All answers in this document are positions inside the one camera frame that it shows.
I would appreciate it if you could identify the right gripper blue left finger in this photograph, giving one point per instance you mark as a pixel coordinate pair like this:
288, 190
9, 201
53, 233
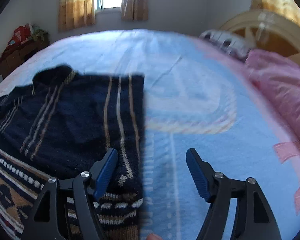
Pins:
48, 218

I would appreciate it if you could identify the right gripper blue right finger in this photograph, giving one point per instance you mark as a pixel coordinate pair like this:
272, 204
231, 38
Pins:
254, 218

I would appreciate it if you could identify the navy patterned knit sweater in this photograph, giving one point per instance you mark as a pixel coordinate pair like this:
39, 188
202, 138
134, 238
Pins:
59, 126

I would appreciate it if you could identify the person's right hand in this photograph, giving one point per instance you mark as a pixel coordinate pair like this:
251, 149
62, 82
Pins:
153, 236

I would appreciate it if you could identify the pink quilt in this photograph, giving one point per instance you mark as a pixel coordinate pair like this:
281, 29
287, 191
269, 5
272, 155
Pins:
278, 79

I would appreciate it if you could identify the brown wooden desk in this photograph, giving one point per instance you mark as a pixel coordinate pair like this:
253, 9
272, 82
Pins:
15, 55

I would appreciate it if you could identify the patterned pillow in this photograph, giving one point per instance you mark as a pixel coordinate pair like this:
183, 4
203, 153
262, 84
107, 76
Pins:
230, 43

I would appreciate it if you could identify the green plant on desk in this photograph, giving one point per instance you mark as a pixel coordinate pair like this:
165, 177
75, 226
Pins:
38, 34

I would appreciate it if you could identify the cream wooden headboard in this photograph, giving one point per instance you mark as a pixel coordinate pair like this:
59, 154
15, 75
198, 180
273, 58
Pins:
268, 31

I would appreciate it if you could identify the red bag on desk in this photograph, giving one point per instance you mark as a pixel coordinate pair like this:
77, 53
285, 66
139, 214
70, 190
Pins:
21, 34

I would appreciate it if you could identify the left window curtain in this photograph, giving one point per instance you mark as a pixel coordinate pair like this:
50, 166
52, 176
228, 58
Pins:
75, 14

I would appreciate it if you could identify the window curtain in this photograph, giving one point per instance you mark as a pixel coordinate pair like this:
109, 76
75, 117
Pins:
134, 10
75, 14

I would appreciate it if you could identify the right window curtain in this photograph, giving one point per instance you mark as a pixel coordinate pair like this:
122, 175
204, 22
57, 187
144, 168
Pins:
134, 10

